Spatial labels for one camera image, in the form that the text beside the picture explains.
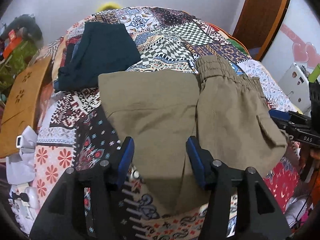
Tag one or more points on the brown wooden door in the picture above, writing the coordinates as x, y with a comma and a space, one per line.
258, 24

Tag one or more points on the grey white cloth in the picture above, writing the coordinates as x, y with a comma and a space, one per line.
20, 165

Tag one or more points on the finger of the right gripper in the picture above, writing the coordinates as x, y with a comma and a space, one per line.
276, 114

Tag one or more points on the colourful patchwork bed quilt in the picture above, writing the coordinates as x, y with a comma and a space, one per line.
74, 132

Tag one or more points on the green patterned storage bag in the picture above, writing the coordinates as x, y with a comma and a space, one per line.
16, 62

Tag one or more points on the white appliance with stickers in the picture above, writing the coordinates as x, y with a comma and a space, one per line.
295, 85

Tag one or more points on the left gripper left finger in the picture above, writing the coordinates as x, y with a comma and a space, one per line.
62, 216

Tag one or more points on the grey plush pillow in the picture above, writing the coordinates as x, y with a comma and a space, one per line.
27, 24

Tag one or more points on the olive khaki pants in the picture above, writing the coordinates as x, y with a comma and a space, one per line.
160, 110

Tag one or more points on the orange box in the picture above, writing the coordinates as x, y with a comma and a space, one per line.
14, 41

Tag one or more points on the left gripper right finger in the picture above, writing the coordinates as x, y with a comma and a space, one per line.
258, 213

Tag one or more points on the dark navy folded garment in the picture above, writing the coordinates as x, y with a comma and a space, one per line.
104, 48

